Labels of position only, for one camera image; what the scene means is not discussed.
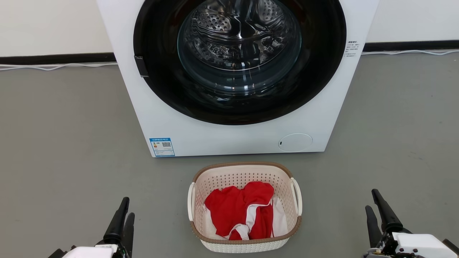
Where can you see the black wrist mount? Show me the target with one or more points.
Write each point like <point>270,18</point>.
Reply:
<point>59,253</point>
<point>452,245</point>

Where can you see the red garment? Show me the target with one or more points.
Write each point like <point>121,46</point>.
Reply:
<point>229,208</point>

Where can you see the black right wrist mount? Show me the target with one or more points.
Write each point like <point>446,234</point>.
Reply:
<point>452,245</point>

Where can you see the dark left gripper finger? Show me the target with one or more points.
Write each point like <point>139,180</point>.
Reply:
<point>129,231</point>
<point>116,224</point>

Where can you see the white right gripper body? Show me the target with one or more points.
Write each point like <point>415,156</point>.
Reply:
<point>419,245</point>

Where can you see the small printed text sticker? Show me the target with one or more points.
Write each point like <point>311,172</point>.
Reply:
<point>351,48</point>

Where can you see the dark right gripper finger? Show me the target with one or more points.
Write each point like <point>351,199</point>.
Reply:
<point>386,211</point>
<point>373,225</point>

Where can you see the black left wrist mount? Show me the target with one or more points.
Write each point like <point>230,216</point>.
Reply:
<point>59,253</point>

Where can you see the cream perforated plastic laundry basket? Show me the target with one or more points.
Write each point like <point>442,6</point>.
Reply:
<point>244,174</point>

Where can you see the round white filter cover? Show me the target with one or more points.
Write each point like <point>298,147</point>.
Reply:
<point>295,142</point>

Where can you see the blue energy label sticker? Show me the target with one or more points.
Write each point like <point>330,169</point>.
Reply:
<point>162,147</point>

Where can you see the white front-load washing machine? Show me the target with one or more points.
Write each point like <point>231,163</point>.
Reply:
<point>215,139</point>

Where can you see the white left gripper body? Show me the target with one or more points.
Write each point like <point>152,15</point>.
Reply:
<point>93,251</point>

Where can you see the white garment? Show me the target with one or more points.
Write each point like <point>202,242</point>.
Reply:
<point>279,222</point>

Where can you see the black wall baseboard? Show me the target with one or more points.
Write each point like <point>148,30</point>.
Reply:
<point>412,46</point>
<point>53,59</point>

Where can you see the round black glass washer door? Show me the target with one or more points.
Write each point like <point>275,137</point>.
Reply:
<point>322,71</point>

